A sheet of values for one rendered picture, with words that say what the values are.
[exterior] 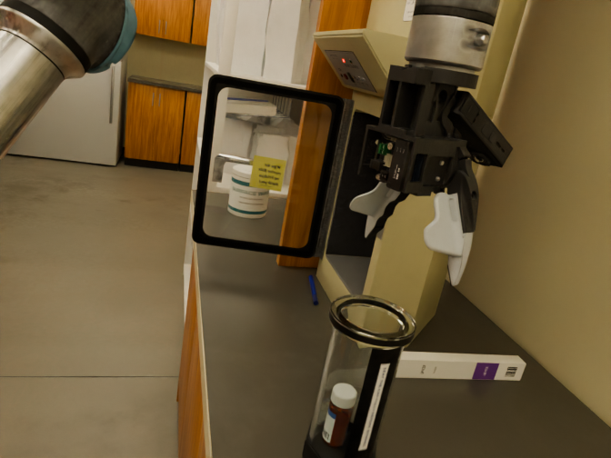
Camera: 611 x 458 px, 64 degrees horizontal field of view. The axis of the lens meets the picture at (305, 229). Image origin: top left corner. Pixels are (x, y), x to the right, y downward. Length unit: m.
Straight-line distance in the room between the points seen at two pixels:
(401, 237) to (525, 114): 0.54
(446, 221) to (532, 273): 0.75
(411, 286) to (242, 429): 0.42
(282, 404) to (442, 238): 0.43
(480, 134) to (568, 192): 0.66
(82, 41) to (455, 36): 0.45
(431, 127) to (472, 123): 0.05
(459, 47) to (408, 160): 0.11
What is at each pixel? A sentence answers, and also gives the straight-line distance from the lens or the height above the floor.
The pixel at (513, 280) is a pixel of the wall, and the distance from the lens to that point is 1.28.
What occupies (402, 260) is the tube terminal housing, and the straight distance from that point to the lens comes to 0.93.
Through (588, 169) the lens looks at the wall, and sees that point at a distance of 1.15.
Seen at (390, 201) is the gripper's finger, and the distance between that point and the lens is 0.56.
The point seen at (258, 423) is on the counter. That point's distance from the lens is 0.77.
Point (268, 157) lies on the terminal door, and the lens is 1.14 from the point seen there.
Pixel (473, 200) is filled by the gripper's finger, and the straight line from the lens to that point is 0.50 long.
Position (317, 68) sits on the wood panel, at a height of 1.44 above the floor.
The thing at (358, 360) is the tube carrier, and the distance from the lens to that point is 0.60.
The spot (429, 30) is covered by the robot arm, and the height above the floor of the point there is 1.49.
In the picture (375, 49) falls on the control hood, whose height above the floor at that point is 1.48.
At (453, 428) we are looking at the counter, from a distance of 0.87.
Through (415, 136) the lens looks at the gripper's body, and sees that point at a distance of 0.48.
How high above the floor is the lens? 1.44
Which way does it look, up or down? 18 degrees down
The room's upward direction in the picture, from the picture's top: 11 degrees clockwise
